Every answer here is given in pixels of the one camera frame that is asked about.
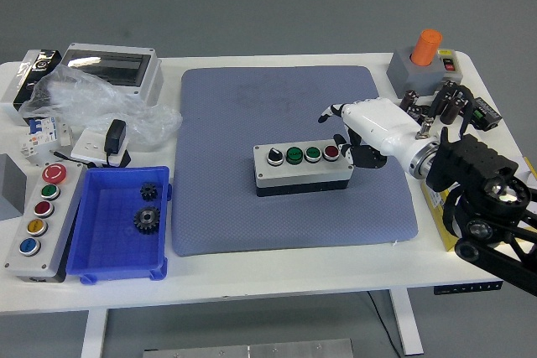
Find grey metal box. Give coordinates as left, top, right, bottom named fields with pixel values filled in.
left=0, top=153, right=29, bottom=221

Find grey five-button control box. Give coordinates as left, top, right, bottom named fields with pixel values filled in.
left=3, top=160, right=88, bottom=283

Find black power adapter with cord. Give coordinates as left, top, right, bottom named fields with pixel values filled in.
left=49, top=118, right=132, bottom=169

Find black cable under table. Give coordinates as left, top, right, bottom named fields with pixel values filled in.
left=367, top=290, right=400, bottom=357

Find white table leg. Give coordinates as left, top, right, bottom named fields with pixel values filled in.
left=80, top=309, right=109, bottom=358
left=388, top=289, right=425, bottom=355

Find grey metal floor plate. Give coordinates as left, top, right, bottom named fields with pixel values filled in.
left=142, top=338, right=353, bottom=358

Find small black gear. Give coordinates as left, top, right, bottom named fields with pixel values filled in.
left=139, top=182, right=159, bottom=202

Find blue plastic bin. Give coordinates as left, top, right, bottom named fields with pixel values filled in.
left=65, top=165, right=173, bottom=285

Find black glossy lock panel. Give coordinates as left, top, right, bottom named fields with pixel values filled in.
left=13, top=49, right=63, bottom=108

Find clear plastic bag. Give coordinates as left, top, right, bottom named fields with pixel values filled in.
left=18, top=66, right=184, bottom=148

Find black module green terminals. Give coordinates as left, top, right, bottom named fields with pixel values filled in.
left=470, top=96, right=503, bottom=132

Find large black gear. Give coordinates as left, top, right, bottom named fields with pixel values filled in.
left=133, top=205, right=163, bottom=233

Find white wall socket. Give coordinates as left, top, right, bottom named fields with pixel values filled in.
left=70, top=127, right=129, bottom=166

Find grey-blue textured mat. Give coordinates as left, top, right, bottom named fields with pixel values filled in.
left=170, top=65, right=420, bottom=257

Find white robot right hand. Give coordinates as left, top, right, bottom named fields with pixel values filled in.
left=317, top=97, right=421, bottom=169

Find orange cylinder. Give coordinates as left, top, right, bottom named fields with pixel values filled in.
left=409, top=29, right=443, bottom=67

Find grey base block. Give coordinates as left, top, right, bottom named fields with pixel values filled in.
left=386, top=45, right=451, bottom=97

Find black table control panel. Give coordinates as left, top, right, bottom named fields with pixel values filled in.
left=433, top=281, right=503, bottom=295

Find grey switch red black buttons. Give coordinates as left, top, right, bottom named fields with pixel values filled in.
left=435, top=48, right=464, bottom=85

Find white circuit breaker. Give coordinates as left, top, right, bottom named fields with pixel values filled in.
left=18, top=116, right=74, bottom=162

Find grey four-button control box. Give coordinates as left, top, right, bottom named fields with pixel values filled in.
left=253, top=139, right=356, bottom=198

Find grey distribution box clear lid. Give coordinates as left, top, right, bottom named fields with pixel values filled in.
left=56, top=42, right=164, bottom=106

